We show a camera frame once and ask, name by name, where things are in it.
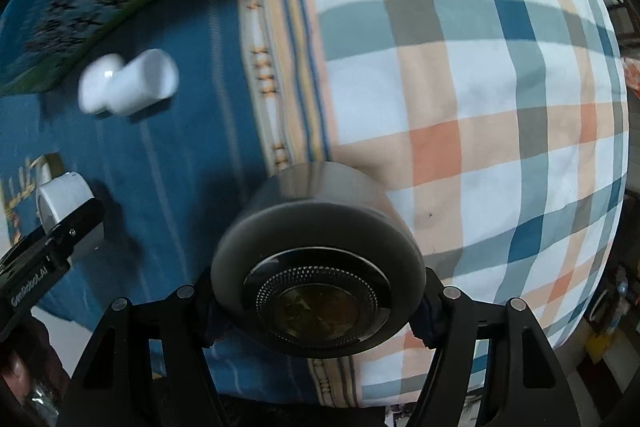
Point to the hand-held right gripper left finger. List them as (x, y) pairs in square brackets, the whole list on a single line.
[(207, 322)]

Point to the blue striped bed sheet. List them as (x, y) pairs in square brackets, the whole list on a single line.
[(190, 132)]

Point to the grey steel thermos cup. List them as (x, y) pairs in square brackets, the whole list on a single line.
[(315, 257)]

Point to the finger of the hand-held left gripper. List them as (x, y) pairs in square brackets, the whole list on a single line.
[(60, 232)]

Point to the checked and blue cloth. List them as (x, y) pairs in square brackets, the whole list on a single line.
[(460, 82)]

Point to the white plastic bottle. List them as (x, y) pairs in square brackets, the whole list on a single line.
[(131, 82)]

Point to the small white jar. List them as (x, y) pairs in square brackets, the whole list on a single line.
[(65, 202)]

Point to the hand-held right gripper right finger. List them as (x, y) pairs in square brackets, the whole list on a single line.
[(429, 322)]

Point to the person's left hand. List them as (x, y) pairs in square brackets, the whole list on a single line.
[(20, 382)]

